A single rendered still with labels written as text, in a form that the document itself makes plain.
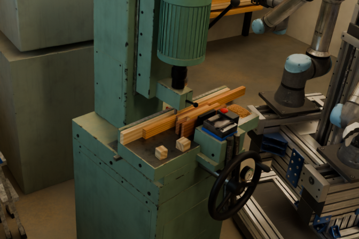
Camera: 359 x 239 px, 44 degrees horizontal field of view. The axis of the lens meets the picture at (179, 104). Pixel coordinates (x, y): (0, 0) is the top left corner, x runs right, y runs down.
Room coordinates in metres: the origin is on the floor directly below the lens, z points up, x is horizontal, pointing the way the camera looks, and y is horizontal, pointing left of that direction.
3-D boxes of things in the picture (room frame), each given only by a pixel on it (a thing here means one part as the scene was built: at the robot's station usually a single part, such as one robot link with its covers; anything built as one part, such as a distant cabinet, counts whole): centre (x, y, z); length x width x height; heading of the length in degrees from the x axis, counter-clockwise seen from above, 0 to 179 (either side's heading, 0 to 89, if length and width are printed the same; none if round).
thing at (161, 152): (1.28, 0.05, 0.92); 0.03 x 0.03 x 0.04; 42
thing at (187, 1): (1.50, 0.01, 1.35); 0.18 x 0.18 x 0.31
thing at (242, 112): (1.66, -0.25, 0.91); 0.10 x 0.07 x 0.02; 47
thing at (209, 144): (1.41, -0.16, 0.91); 0.15 x 0.14 x 0.09; 137
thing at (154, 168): (1.47, -0.10, 0.87); 0.61 x 0.30 x 0.06; 137
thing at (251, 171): (1.55, -0.32, 0.65); 0.06 x 0.04 x 0.08; 137
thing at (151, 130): (1.60, -0.08, 0.92); 0.60 x 0.02 x 0.04; 137
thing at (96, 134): (1.59, 0.10, 0.76); 0.57 x 0.45 x 0.09; 47
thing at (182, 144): (1.35, -0.03, 0.92); 0.04 x 0.04 x 0.03; 51
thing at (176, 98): (1.52, 0.03, 1.03); 0.14 x 0.07 x 0.09; 47
